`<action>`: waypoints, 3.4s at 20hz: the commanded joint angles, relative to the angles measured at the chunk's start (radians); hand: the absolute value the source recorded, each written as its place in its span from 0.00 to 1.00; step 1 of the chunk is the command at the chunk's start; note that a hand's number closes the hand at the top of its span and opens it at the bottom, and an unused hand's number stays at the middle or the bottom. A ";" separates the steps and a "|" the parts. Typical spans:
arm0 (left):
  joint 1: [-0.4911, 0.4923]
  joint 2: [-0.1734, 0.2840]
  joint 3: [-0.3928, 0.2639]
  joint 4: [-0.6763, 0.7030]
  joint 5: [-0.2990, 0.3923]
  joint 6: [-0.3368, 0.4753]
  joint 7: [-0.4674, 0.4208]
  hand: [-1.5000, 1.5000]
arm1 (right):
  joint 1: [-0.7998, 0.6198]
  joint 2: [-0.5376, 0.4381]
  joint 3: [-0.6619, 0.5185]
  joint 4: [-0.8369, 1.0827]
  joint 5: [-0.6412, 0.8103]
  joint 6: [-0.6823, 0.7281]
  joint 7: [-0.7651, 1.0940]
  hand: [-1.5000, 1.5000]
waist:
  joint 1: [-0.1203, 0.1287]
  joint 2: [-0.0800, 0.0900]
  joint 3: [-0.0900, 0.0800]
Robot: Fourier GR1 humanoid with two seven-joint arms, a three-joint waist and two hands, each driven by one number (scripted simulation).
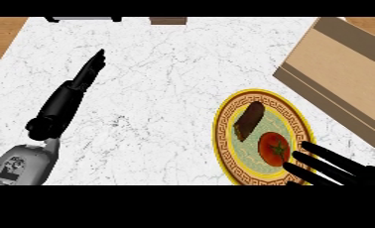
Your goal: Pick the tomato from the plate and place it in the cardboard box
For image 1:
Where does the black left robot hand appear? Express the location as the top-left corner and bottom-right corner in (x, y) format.
(25, 49), (106, 142)

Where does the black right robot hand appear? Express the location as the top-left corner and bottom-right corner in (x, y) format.
(280, 141), (375, 186)

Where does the red tomato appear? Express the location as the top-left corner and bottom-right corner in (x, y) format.
(257, 131), (292, 168)

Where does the yellow rimmed patterned plate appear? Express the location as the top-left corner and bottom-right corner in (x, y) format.
(211, 88), (317, 186)

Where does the cardboard box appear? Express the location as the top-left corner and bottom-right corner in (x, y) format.
(271, 16), (375, 148)

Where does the brown chocolate bar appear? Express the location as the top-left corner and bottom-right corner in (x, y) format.
(233, 100), (267, 143)

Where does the dark framed pale appliance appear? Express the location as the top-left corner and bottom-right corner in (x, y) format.
(43, 16), (122, 24)

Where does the small brown wooden block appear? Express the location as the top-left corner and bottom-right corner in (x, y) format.
(149, 16), (189, 26)

